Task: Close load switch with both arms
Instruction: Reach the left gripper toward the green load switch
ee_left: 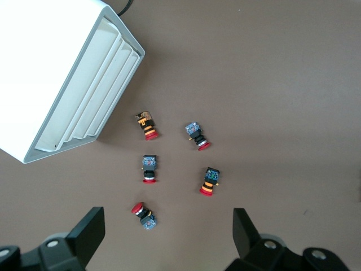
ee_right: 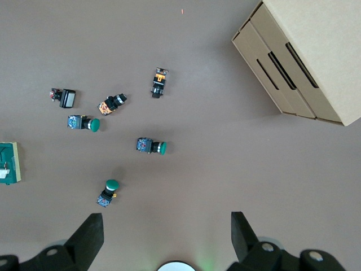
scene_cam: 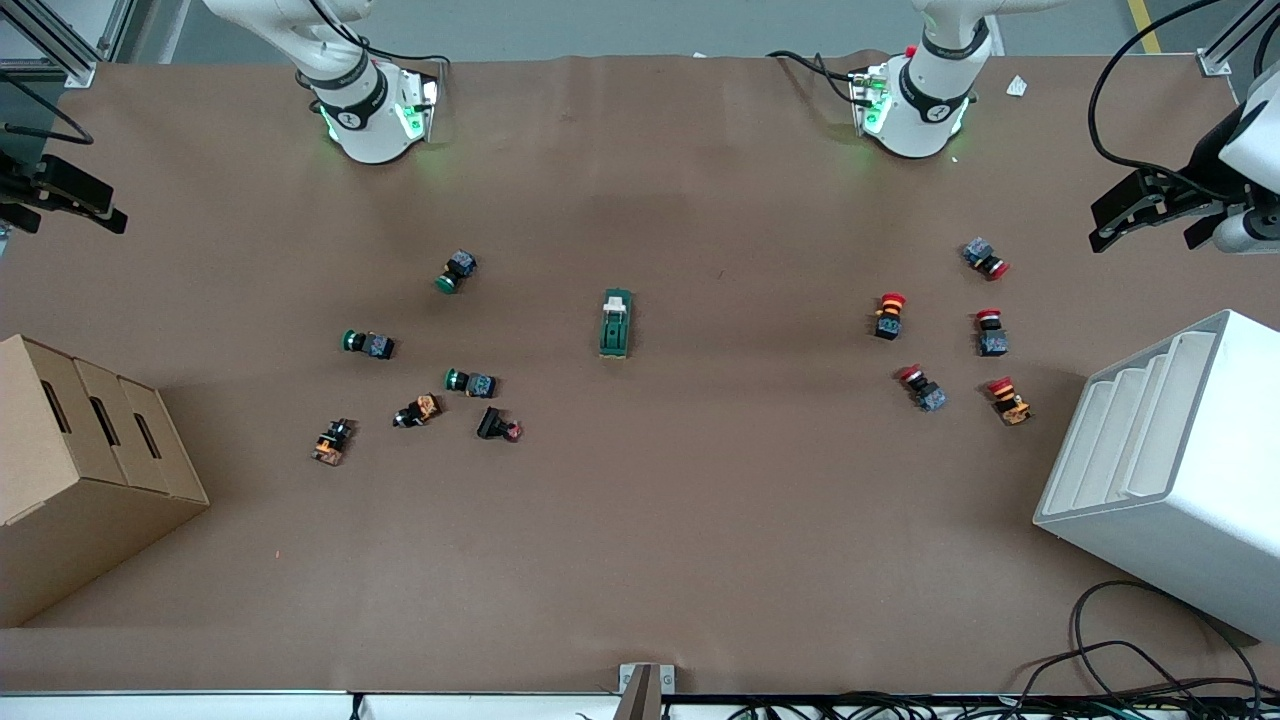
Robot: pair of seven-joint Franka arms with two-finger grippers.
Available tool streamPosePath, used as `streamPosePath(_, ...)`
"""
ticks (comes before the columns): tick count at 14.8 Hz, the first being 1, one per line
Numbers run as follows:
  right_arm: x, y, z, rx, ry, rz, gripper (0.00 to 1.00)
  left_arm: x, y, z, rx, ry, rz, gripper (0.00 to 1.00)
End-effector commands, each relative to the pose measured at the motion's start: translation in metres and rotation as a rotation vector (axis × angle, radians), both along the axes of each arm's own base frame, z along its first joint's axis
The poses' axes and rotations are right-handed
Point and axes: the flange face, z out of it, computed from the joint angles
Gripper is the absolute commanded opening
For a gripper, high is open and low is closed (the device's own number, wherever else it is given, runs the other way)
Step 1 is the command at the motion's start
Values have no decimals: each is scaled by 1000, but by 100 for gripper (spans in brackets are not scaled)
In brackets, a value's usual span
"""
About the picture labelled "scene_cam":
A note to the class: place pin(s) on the brown cardboard box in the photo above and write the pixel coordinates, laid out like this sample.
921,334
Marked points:
70,490

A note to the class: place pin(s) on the red yellow emergency button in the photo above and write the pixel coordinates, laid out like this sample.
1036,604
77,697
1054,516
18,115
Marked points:
889,317

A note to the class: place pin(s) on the green load switch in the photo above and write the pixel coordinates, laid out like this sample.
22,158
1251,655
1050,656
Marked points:
615,325

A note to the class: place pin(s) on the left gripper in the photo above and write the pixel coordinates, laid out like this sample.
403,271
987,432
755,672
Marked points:
1207,167

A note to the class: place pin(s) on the white table edge rail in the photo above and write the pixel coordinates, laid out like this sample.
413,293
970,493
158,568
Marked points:
200,706

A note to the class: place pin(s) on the aluminium frame profile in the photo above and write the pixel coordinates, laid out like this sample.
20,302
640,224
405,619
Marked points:
1230,45
60,45

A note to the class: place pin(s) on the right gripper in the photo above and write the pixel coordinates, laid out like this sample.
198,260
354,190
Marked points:
22,186

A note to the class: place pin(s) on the red mushroom button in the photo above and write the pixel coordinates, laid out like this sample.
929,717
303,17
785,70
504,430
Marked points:
985,258
923,389
992,335

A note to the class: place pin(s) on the brown table cover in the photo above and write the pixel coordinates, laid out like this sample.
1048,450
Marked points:
700,520

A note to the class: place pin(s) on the black button with red tip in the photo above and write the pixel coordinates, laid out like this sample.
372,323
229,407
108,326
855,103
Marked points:
496,424

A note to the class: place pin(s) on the green push button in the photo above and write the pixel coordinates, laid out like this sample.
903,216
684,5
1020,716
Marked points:
472,383
370,344
457,271

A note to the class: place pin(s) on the black orange push button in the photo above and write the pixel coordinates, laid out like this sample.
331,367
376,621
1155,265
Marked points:
418,411
332,442

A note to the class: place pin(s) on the red orange emergency button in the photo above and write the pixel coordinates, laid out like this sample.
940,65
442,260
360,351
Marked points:
1009,401

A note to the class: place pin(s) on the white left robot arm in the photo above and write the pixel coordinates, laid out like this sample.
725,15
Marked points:
925,110

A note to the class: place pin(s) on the white tiered plastic rack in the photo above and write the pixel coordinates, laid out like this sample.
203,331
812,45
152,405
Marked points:
1170,480

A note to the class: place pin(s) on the white paper scrap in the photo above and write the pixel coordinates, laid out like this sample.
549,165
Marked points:
1017,86

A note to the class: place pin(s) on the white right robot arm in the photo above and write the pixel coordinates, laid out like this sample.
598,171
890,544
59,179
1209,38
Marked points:
365,120

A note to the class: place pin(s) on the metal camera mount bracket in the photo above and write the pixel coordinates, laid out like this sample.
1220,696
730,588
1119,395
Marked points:
645,690

